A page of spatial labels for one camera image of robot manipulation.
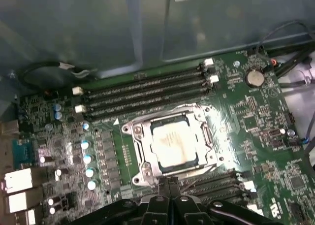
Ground CPU socket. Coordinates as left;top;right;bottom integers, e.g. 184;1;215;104
121;102;226;186

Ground thin grey wire with connector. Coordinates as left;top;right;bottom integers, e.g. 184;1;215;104
58;62;90;78

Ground thin coloured fan wires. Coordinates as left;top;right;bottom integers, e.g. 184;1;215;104
263;59;280;70

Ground teal port connector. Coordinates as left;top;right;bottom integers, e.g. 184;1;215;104
11;138;32;169

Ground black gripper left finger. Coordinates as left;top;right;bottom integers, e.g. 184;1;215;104
71;177;172;225

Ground green motherboard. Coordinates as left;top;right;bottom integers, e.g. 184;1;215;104
14;50;315;225

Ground silver port block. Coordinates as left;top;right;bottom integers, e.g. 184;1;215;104
7;192;43;214
2;167;34;194

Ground round coin battery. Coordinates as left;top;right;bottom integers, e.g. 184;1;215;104
245;69;266;88

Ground black looped cable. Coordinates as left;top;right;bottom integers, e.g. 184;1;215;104
17;60;74;91

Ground RAM slot black latches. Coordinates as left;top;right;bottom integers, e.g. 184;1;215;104
194;185;247;201
82;67;210;105
83;84;215;121
181;169;241;186

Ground thick black cable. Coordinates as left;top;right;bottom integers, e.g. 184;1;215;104
273;47;315;75

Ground wire locking lever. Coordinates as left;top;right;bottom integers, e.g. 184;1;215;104
127;103;199;126

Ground silver CPU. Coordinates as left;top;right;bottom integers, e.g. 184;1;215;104
149;116;201;170

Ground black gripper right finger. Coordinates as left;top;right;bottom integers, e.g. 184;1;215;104
169;176;279;225

